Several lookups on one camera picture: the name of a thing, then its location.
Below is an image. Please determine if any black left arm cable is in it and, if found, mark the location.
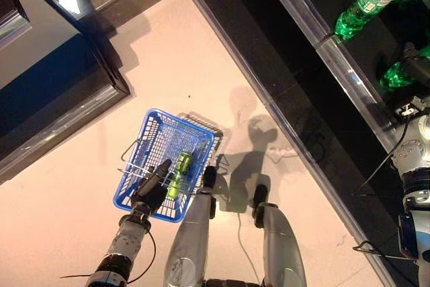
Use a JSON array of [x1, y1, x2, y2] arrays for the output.
[[127, 226, 157, 284]]

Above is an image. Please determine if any white cable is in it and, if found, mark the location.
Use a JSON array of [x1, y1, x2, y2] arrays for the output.
[[236, 211, 266, 287]]

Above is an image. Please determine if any black robot foot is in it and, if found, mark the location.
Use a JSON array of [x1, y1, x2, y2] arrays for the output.
[[251, 183, 269, 229], [201, 165, 218, 197]]

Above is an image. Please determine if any black right robot foot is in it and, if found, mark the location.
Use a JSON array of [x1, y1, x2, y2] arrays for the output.
[[251, 183, 269, 229]]

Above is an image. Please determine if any blue plastic shopping basket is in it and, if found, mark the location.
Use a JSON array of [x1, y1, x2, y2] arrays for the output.
[[112, 108, 216, 223]]

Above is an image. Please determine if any black left robot foot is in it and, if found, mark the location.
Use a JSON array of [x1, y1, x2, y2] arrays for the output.
[[201, 165, 218, 197]]

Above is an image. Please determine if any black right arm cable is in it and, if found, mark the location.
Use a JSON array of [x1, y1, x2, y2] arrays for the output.
[[351, 115, 413, 197]]

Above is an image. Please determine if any dark side shelf unit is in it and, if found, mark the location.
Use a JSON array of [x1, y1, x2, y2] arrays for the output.
[[0, 0, 132, 186]]

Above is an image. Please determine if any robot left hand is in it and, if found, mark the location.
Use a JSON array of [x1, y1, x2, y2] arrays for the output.
[[130, 158, 173, 217]]

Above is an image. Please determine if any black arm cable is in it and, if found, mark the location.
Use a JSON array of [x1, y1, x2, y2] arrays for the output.
[[127, 226, 157, 284], [351, 115, 413, 197]]

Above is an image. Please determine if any loose thin black cable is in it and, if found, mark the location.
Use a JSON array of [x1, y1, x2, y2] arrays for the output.
[[351, 239, 419, 261]]

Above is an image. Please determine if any silver right robot leg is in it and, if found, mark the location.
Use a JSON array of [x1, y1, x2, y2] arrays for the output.
[[258, 202, 308, 287]]

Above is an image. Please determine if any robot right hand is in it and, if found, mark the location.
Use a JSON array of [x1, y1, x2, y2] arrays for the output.
[[402, 42, 430, 81]]

